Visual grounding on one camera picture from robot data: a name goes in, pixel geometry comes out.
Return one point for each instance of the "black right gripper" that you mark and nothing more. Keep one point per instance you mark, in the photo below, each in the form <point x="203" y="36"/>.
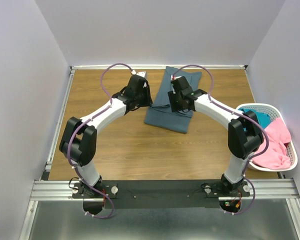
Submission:
<point x="173" y="105"/>

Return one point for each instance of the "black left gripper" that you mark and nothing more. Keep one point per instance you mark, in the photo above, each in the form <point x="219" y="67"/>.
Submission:
<point x="148" y="101"/>

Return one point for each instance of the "grey-blue t-shirt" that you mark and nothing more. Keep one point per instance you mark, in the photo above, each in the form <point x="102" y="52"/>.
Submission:
<point x="160" y="114"/>

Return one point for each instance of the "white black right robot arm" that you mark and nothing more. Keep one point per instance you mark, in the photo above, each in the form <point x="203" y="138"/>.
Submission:
<point x="244" y="133"/>

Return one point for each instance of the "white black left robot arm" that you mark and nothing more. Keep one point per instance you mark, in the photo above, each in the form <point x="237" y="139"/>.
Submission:
<point x="79" y="139"/>

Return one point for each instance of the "teal t-shirt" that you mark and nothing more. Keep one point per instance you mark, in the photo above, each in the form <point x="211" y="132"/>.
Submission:
<point x="263" y="118"/>

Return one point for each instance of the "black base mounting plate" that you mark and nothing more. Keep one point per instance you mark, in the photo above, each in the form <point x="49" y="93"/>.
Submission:
<point x="159" y="194"/>

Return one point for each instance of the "pink t-shirt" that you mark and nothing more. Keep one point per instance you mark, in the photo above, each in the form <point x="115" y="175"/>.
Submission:
<point x="275" y="157"/>

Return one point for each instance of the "white plastic laundry basket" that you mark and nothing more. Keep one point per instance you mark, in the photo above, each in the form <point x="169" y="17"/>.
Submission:
<point x="273" y="112"/>

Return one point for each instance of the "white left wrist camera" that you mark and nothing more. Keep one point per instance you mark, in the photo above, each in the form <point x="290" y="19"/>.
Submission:
<point x="142" y="74"/>

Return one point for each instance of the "aluminium front rail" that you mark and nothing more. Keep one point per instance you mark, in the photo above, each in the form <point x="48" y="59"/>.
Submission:
<point x="282" y="188"/>

